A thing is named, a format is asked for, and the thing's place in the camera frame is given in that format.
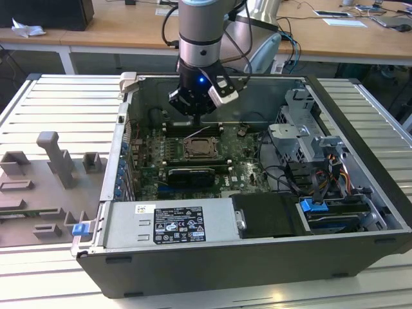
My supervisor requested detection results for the metal locking lever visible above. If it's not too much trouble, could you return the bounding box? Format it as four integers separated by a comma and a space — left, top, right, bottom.
183, 126, 212, 140

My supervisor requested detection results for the silver topped CPU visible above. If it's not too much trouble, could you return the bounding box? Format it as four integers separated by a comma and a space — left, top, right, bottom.
190, 140, 216, 156

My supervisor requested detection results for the metal socket cover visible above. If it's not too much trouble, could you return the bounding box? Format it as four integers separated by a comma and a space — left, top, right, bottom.
183, 136, 225, 161

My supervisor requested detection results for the CPU socket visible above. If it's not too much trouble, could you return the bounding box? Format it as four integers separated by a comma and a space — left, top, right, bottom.
182, 136, 225, 162

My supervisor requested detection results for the black graphics card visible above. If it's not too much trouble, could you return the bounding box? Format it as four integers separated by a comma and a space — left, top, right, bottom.
166, 166, 216, 189

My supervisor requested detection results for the wooden desk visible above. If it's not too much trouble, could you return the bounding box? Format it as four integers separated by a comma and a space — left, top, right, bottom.
0, 0, 412, 77

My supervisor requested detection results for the green motherboard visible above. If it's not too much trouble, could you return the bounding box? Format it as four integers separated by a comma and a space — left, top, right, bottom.
127, 124, 281, 201

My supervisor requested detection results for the metal drive cage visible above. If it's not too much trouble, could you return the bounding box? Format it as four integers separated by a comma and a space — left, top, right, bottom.
266, 87, 348, 165

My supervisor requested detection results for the black plastic shroud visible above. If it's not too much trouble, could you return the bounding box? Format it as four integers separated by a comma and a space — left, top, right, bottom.
230, 193, 306, 239

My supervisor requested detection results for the grey power supply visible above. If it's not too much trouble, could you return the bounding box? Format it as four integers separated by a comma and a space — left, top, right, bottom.
103, 196, 248, 249

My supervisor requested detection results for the hard disk in blue carrier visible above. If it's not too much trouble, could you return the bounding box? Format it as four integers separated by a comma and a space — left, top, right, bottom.
297, 198, 363, 235

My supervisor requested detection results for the black box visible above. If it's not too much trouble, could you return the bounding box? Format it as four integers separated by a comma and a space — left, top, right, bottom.
0, 0, 95, 32

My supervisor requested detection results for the crumpled white paper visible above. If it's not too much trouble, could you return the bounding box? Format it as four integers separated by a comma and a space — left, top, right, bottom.
11, 17, 46, 39

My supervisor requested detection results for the grey parts rack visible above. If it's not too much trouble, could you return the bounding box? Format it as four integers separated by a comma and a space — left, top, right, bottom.
0, 130, 109, 249

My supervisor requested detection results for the black PC case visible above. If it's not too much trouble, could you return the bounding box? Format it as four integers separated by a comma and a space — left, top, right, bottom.
71, 71, 412, 299

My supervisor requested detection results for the green RAM stick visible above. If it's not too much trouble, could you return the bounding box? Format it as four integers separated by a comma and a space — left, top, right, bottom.
0, 209, 57, 218

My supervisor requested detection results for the grey laptop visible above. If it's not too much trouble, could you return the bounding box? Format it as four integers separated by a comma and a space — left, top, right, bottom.
373, 14, 412, 28

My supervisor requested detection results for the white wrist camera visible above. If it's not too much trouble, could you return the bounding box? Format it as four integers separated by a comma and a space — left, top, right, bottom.
198, 66, 239, 106

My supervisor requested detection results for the grey plastic handle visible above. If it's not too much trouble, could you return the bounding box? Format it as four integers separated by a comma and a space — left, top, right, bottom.
118, 71, 140, 95

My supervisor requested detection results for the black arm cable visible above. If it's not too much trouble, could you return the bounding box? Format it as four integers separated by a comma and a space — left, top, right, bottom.
162, 5, 254, 93

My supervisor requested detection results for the silver metal handle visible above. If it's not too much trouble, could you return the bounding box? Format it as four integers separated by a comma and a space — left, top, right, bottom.
234, 208, 248, 230

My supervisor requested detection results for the black disk wire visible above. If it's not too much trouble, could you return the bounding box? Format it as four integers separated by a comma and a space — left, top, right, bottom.
308, 169, 323, 206

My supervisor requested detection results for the coloured power wire bundle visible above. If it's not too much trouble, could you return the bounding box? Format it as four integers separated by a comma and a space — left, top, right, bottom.
326, 153, 351, 196

